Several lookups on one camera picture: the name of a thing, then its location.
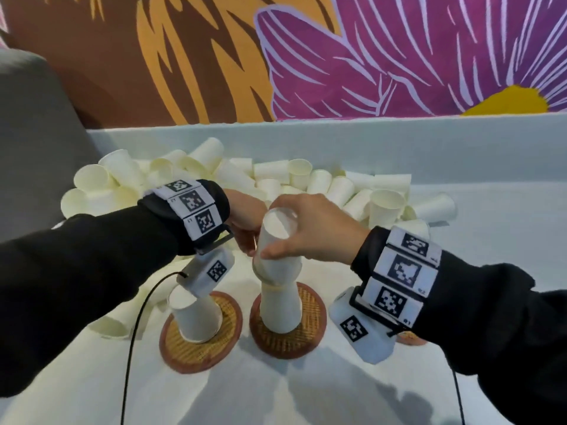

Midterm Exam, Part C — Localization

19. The black cable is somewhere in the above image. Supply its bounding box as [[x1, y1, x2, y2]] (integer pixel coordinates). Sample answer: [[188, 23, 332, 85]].
[[120, 272, 187, 425], [445, 358, 466, 425]]

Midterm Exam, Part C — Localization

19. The person's left forearm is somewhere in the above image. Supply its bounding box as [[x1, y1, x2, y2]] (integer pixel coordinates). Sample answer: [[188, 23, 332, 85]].
[[0, 179, 231, 399]]

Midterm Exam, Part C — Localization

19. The grey sofa cushion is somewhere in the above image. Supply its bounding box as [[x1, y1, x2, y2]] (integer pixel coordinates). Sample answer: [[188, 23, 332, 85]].
[[0, 48, 103, 244]]

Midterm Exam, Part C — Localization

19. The pile of paper cups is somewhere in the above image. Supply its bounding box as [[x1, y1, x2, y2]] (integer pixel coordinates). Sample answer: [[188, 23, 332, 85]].
[[53, 136, 458, 341]]

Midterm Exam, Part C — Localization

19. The person's right hand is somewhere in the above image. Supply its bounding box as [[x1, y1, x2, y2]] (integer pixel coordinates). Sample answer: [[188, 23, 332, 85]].
[[259, 193, 371, 265]]

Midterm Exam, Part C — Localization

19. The person's left hand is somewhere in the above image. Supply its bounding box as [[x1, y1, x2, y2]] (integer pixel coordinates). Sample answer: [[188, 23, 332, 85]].
[[223, 188, 269, 257]]

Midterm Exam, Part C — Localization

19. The white marker wristband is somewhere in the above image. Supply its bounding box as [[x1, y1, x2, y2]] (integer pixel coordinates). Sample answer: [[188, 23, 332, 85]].
[[361, 225, 443, 328], [152, 179, 224, 242]]

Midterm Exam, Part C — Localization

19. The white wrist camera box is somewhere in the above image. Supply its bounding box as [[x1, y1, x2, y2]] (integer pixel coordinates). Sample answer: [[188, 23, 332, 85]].
[[177, 247, 236, 299], [328, 286, 397, 365]]

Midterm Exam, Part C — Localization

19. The person's right forearm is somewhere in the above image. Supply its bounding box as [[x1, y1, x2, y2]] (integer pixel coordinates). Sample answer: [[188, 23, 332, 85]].
[[351, 225, 567, 425]]

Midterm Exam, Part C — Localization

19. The single white paper cup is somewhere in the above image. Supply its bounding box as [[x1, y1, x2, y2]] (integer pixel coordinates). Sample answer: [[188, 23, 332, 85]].
[[167, 285, 224, 344], [252, 207, 303, 290], [259, 283, 304, 335]]

